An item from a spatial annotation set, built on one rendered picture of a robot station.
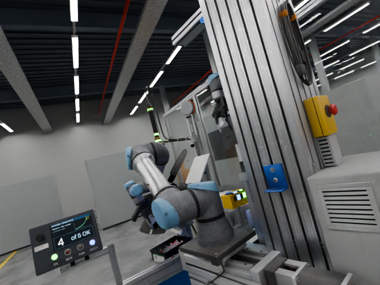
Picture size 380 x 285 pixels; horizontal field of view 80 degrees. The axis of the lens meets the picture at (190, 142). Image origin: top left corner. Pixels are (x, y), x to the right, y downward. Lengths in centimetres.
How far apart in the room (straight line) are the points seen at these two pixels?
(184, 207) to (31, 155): 1332
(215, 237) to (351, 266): 41
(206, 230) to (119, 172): 634
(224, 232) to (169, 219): 22
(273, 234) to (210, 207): 25
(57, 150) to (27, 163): 142
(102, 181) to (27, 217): 268
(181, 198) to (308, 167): 43
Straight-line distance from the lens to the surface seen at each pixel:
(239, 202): 157
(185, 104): 241
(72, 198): 1374
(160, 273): 139
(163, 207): 82
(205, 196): 88
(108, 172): 712
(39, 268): 122
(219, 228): 91
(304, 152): 79
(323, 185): 74
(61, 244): 121
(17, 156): 1410
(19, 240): 889
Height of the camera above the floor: 138
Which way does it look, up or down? 3 degrees up
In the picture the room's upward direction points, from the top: 15 degrees counter-clockwise
